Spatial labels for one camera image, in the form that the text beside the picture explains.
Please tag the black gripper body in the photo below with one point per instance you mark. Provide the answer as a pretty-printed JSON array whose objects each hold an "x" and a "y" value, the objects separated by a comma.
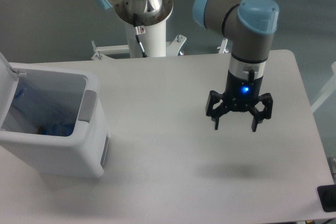
[{"x": 240, "y": 92}]

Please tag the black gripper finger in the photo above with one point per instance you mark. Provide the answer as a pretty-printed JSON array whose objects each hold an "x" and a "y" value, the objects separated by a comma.
[
  {"x": 216, "y": 106},
  {"x": 258, "y": 116}
]

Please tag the clear crushed plastic bottle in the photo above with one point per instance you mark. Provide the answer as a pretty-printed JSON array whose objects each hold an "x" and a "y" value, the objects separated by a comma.
[{"x": 42, "y": 111}]

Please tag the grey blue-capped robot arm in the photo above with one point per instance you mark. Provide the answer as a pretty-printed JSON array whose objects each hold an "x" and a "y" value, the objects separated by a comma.
[{"x": 250, "y": 26}]

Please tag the white plastic trash can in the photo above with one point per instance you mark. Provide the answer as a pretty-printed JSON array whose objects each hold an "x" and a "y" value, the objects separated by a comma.
[{"x": 82, "y": 154}]

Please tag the black device at table edge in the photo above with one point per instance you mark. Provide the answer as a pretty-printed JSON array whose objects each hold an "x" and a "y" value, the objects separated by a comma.
[{"x": 327, "y": 197}]

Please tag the white table leg frame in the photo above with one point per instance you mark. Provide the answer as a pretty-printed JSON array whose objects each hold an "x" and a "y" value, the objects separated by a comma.
[{"x": 324, "y": 92}]

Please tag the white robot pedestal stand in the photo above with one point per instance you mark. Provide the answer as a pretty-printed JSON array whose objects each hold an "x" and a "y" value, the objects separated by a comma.
[{"x": 145, "y": 26}]

